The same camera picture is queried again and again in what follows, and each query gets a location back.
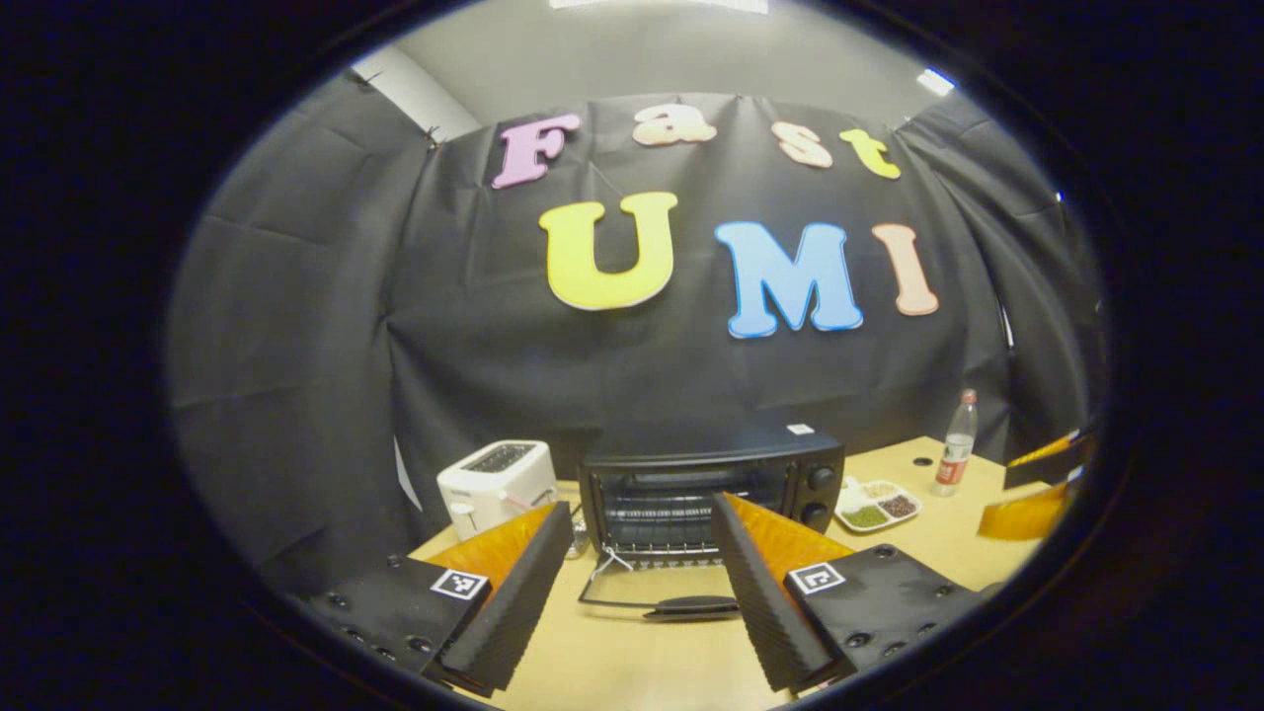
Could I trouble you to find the clear plastic bottle red label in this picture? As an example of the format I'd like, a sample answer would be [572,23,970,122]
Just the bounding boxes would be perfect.
[933,388,980,498]

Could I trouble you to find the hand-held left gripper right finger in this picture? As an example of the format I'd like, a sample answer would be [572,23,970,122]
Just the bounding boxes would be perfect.
[711,492,984,694]

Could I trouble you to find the white toaster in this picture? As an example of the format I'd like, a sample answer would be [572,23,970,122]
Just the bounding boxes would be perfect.
[436,439,560,542]

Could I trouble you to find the large ceiling light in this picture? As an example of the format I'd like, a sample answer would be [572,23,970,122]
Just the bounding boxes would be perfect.
[548,0,771,15]

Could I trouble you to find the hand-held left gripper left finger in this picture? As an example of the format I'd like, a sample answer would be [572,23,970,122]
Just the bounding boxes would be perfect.
[296,501,574,697]

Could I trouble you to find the white divided plate with beans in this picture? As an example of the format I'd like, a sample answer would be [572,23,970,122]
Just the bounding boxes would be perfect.
[834,476,922,534]

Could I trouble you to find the black electric oven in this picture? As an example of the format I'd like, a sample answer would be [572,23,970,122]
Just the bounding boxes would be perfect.
[578,420,847,623]

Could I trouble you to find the black backdrop cloth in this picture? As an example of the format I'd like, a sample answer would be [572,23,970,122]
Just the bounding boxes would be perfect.
[166,71,1112,593]

